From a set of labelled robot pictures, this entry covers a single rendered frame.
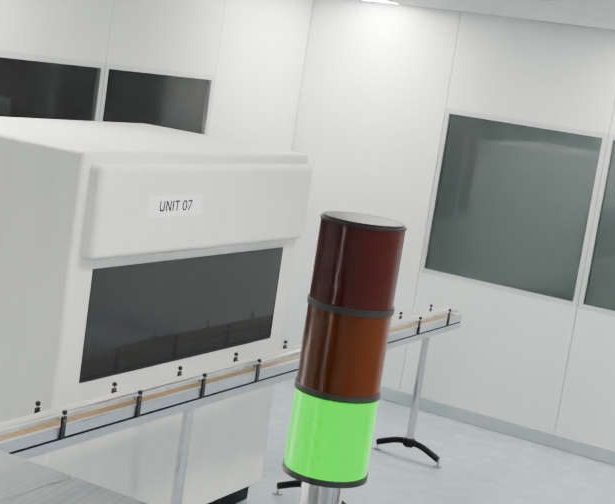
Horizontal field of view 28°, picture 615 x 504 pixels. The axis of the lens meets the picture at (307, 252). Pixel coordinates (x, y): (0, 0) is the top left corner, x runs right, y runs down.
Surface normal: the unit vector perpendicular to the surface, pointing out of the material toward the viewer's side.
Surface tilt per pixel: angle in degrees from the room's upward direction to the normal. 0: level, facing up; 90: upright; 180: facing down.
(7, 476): 0
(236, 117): 90
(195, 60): 90
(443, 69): 90
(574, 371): 90
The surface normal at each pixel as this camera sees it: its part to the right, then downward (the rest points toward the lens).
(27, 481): 0.15, -0.98
